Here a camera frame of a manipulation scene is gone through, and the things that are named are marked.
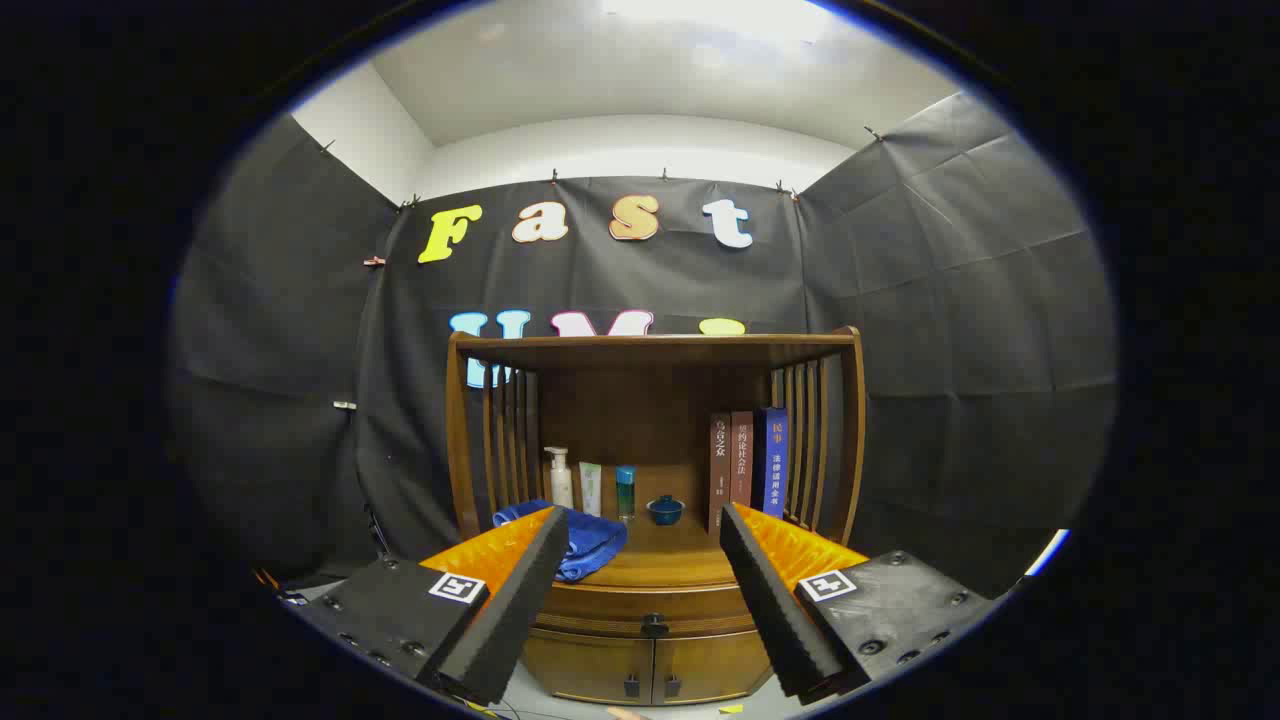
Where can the blue book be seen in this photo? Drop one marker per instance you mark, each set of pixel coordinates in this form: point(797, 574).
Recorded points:
point(775, 465)

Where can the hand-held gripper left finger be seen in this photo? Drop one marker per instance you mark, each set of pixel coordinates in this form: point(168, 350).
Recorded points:
point(520, 610)

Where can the blue teal bottle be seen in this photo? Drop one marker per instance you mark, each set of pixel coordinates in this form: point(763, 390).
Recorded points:
point(626, 495)

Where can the blue lidded cup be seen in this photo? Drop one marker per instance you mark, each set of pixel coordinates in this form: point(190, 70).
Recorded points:
point(665, 512)

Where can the wooden countertop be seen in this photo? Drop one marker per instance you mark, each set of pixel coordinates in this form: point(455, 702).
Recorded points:
point(670, 552)

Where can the wooden cabinet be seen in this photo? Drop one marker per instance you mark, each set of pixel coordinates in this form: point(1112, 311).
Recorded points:
point(650, 390)

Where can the wooden cabinet door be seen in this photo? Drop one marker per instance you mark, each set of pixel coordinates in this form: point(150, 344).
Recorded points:
point(710, 665)
point(590, 665)

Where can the white pump bottle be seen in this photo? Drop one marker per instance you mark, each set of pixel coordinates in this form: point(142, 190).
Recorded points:
point(562, 487)

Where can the reddish brown book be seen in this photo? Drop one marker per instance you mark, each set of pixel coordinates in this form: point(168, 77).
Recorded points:
point(742, 460)

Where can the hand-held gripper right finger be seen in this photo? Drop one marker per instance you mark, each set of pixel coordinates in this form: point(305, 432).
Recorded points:
point(775, 610)

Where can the white green tube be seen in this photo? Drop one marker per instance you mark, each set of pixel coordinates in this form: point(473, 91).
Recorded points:
point(590, 490)

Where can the blue folded towel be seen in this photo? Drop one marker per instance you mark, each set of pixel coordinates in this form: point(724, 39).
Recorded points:
point(595, 540)

